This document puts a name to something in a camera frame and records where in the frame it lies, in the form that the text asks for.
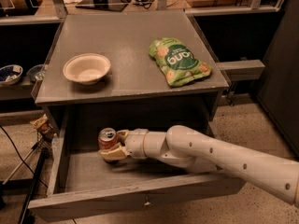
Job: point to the white paper bowl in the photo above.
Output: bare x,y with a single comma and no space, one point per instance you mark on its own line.
87,68

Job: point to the metal drawer knob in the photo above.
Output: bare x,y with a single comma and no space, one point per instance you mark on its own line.
147,202

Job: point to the black metal stand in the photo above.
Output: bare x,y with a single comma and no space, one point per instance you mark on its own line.
27,186

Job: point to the white bowl with blue items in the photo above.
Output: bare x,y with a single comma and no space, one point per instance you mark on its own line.
10,74

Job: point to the red coke can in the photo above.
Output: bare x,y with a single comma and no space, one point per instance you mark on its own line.
107,141

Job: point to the brown snack bag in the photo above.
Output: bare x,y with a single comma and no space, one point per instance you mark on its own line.
42,125

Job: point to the grey bowl on shelf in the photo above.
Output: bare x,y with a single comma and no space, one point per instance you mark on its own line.
37,72

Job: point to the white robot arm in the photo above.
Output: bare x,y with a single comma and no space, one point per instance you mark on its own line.
181,146

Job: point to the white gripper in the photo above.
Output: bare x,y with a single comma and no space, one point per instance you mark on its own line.
135,143

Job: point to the black monitor stand base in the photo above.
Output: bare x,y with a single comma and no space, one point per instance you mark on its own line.
105,5

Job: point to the green chip bag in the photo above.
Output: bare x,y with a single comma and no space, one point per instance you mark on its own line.
177,62

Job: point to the grey cabinet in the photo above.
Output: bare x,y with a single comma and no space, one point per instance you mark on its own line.
135,93

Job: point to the open grey top drawer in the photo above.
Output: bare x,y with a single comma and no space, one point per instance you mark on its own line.
83,185

